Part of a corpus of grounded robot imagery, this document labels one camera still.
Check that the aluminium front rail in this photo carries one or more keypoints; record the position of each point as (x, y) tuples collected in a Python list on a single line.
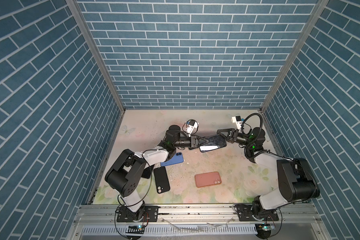
[(300, 213)]

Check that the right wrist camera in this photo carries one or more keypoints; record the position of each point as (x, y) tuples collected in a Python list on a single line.
[(237, 120)]

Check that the black phone case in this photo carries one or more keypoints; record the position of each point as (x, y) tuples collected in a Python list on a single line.
[(212, 143), (161, 180)]

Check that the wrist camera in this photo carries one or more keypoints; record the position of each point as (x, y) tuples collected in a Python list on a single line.
[(191, 127), (237, 120)]

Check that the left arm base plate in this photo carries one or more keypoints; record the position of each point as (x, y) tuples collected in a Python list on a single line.
[(125, 215)]

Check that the white slotted cable duct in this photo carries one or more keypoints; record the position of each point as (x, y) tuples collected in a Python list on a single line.
[(168, 230)]

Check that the blue phone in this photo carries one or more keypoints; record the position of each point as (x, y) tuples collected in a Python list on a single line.
[(176, 159)]

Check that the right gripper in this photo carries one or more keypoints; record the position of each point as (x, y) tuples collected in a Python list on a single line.
[(233, 136)]

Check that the black phone far left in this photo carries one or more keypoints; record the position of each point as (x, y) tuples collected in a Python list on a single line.
[(147, 172)]

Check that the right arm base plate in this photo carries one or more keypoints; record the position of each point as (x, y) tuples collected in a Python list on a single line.
[(247, 213)]

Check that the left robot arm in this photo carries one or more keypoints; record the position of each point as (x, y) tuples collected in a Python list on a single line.
[(125, 173)]

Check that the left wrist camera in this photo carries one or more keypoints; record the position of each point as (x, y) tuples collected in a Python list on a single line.
[(191, 127)]

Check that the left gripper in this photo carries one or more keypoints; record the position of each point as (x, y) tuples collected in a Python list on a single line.
[(192, 142)]

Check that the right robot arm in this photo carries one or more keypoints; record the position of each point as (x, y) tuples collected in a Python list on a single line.
[(296, 182)]

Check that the pink phone case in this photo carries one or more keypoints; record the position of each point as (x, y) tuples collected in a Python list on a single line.
[(207, 179)]

